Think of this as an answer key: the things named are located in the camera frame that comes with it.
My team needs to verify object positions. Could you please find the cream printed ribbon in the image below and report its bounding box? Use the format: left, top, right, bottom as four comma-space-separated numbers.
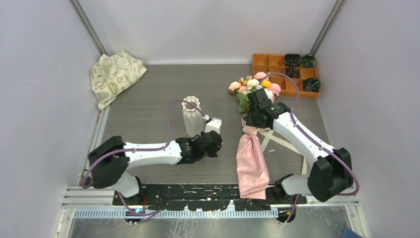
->
242, 126, 302, 156

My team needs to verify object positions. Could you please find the pink flower bouquet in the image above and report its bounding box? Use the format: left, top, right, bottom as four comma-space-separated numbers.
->
228, 72, 281, 200

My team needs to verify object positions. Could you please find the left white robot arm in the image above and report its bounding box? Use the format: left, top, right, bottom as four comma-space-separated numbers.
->
81, 131, 222, 205

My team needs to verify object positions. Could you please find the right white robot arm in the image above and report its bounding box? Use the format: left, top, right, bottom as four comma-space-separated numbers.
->
246, 89, 354, 204

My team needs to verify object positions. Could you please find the white ribbed vase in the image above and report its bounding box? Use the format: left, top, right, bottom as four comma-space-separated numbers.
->
181, 96, 204, 137

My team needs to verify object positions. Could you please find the orange compartment tray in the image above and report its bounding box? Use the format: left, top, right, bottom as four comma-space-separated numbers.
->
252, 54, 320, 99

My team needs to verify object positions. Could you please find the dark sock in tray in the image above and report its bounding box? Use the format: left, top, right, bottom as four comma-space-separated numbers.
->
285, 67, 301, 79

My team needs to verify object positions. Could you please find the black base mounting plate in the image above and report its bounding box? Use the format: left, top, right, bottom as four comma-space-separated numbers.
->
125, 184, 293, 211

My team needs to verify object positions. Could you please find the patterned sock front compartment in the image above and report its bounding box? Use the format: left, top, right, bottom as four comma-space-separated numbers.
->
302, 78, 321, 92

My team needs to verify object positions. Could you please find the dark rolled sock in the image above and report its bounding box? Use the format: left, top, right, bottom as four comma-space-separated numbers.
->
284, 54, 303, 67

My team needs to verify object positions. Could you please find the green blue rolled sock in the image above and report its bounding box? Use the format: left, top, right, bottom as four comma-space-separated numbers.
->
301, 54, 316, 68

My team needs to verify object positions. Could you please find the cream patterned cloth bag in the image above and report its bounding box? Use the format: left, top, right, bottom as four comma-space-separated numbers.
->
91, 51, 147, 110

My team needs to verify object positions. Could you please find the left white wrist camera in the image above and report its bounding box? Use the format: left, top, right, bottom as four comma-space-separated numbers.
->
203, 115, 222, 134

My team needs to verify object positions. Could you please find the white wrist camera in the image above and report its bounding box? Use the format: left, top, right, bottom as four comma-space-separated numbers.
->
203, 115, 222, 134
259, 88, 275, 102

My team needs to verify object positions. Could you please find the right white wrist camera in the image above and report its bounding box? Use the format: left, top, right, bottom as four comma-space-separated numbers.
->
259, 88, 275, 102

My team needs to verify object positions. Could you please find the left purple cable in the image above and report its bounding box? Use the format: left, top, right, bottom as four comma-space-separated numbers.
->
80, 99, 210, 225

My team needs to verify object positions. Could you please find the right corner frame post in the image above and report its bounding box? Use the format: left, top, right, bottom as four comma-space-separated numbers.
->
309, 0, 347, 56

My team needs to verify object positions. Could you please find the corner frame post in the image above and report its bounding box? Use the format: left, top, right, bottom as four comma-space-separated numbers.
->
69, 0, 107, 55
309, 0, 347, 56

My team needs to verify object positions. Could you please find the aluminium front rail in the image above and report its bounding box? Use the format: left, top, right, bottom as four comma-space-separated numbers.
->
62, 183, 360, 220

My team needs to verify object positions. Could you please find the left corner frame post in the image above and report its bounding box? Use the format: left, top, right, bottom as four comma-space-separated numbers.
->
69, 0, 107, 55

